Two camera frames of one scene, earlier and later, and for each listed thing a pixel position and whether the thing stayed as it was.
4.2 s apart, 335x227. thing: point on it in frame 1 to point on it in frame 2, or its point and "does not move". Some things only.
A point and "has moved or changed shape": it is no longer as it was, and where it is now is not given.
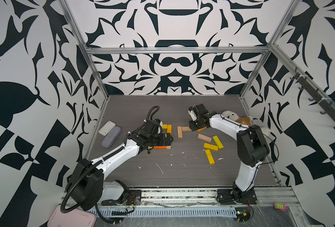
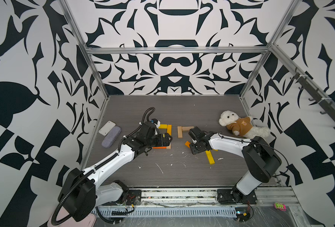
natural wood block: (180, 132) does not move
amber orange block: (169, 129) does not move
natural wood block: (186, 128) does not move
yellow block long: (210, 156) does not move
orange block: (198, 130) has moved or changed shape
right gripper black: (191, 125) to (193, 151)
